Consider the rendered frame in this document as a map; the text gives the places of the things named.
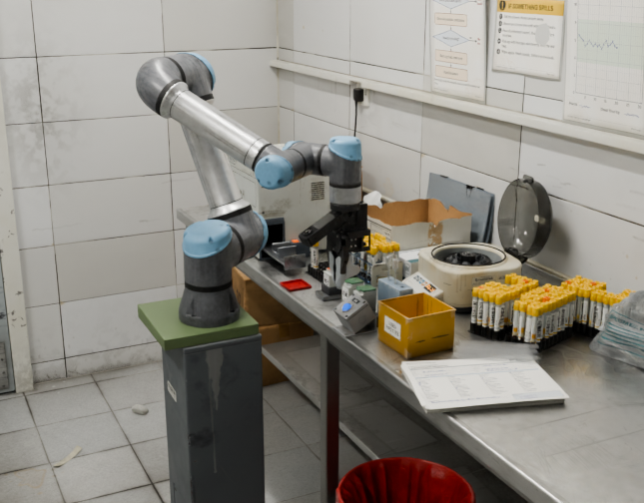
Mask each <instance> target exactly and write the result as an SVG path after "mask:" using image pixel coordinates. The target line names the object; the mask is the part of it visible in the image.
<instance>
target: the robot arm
mask: <svg viewBox="0 0 644 503"><path fill-rule="evenodd" d="M215 83H216V75H215V72H214V69H213V67H212V65H211V64H210V62H209V61H208V60H207V59H206V58H204V57H203V56H201V55H199V54H196V53H185V52H183V53H178V54H176V55H170V56H164V57H156V58H152V59H150V60H148V61H147V62H145V63H144V64H143V65H142V66H141V68H140V69H139V71H138V73H137V77H136V89H137V92H138V95H139V97H140V98H141V100H142V101H143V102H144V104H145V105H146V106H148V107H149V108H150V109H151V110H152V111H154V112H155V113H157V114H158V115H160V116H161V117H163V118H165V119H170V118H172V119H174V120H175V121H177V122H178V123H180V124H181V127H182V130H183V133H184V135H185V138H186V141H187V144H188V147H189V150H190V153H191V155H192V158H193V161H194V164H195V167H196V170H197V172H198V175H199V178H200V181H201V184H202V187H203V189H204V192H205V195H206V198H207V201H208V204H209V207H210V212H209V214H208V216H207V220H205V221H204V222H196V223H194V224H192V225H190V226H188V227H187V228H186V230H185V231H184V235H183V244H182V248H183V252H184V278H185V289H184V292H183V295H182V299H181V302H180V305H179V320H180V321H181V322H182V323H184V324H186V325H189V326H193V327H200V328H213V327H221V326H225V325H228V324H231V323H233V322H235V321H236V320H238V319H239V317H240V306H239V303H238V300H237V298H236V295H235V292H234V289H233V284H232V267H234V266H236V265H238V264H240V263H241V262H243V261H245V260H247V259H250V258H252V257H254V256H255V255H257V254H258V253H259V252H260V251H261V250H262V249H263V248H264V247H265V245H266V243H267V241H268V235H269V232H268V226H267V223H266V221H265V220H264V218H263V217H262V216H261V215H259V214H258V213H257V212H255V211H253V209H252V206H251V204H250V203H249V202H247V201H245V200H243V198H242V196H241V193H240V190H239V187H238V184H237V181H236V178H235V175H234V172H233V170H232V167H231V164H230V161H229V158H228V155H229V156H230V157H232V158H233V159H235V160H237V161H238V162H240V163H241V164H243V165H244V166H246V167H247V168H249V169H250V170H252V171H253V172H255V176H256V179H257V180H258V182H259V183H260V185H261V186H262V187H263V188H265V189H268V190H275V189H279V188H283V187H285V186H287V185H288V184H290V183H292V182H295V181H297V180H299V179H302V178H304V177H306V176H308V175H315V176H323V177H329V201H330V203H329V208H330V209H331V211H330V212H329V213H327V214H326V215H325V216H323V217H322V218H321V219H319V220H318V221H317V222H315V223H314V224H313V225H311V226H310V227H308V228H307V229H306V230H304V231H303V232H302V233H300V234H299V238H300V240H301V242H302V244H304V245H306V246H308V247H310V248H311V247H312V246H313V245H315V244H316V243H317V242H319V241H320V240H321V239H323V238H324V237H325V236H326V254H327V260H328V266H329V269H330V273H331V277H332V280H333V282H334V284H335V286H336V288H338V289H341V288H342V287H343V284H344V281H345V280H346V279H348V278H350V277H352V276H354V275H357V274H359V272H360V267H359V266H358V265H356V264H353V263H352V256H351V255H350V254H349V252H366V251H370V229H368V228H367V203H363V201H362V200H361V160H362V155H361V141H360V139H359V138H356V137H351V136H337V137H332V138H331V139H330V140H329V144H317V143H308V142H304V141H296V142H294V141H290V142H287V143H285V146H284V147H283V148H282V149H281V150H280V149H279V148H277V147H276V146H274V145H272V144H271V143H269V142H268V141H266V140H265V139H263V138H262V137H260V136H258V135H257V134H255V133H254V132H252V131H251V130H249V129H248V128H246V127H244V126H243V125H241V124H240V123H238V122H237V121H235V120H234V119H232V118H230V117H229V116H227V115H226V114H224V113H223V112H221V111H220V110H218V109H217V108H215V107H213V106H212V105H213V103H214V101H215V99H214V96H213V93H212V91H213V90H214V88H215V86H214V85H215ZM365 236H368V246H367V247H365V246H366V242H365V241H364V240H363V239H364V237H365Z"/></svg>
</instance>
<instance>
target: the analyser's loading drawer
mask: <svg viewBox="0 0 644 503"><path fill-rule="evenodd" d="M262 251H263V252H265V253H267V254H268V255H269V256H271V257H272V258H274V259H275V260H277V261H278V262H279V263H281V264H282V265H284V266H285V270H287V269H294V268H300V267H306V254H305V253H302V254H297V246H290V242H282V243H271V244H266V245H265V247H264V248H263V249H262Z"/></svg>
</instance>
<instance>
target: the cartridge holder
mask: <svg viewBox="0 0 644 503"><path fill-rule="evenodd" d="M316 296H317V297H319V298H320V299H321V300H322V301H327V300H331V299H337V298H341V289H338V288H336V286H333V287H328V286H327V285H326V284H324V283H323V282H322V289H321V290H316Z"/></svg>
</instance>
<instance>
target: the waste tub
mask: <svg viewBox="0 0 644 503"><path fill-rule="evenodd" d="M377 302H378V338H377V339H378V340H379V341H381V342H382V343H384V344H385V345H387V346H388V347H390V348H391V349H393V350H394V351H396V352H397V353H399V354H400V355H402V356H403V357H405V358H406V359H410V358H415V357H419V356H423V355H427V354H432V353H436V352H440V351H445V350H449V349H453V341H454V321H455V311H456V309H455V308H453V307H452V306H450V305H448V304H446V303H444V302H442V301H440V300H439V299H437V298H435V297H433V296H431V295H429V294H427V293H426V292H419V293H414V294H409V295H404V296H399V297H394V298H389V299H383V300H378V301H377Z"/></svg>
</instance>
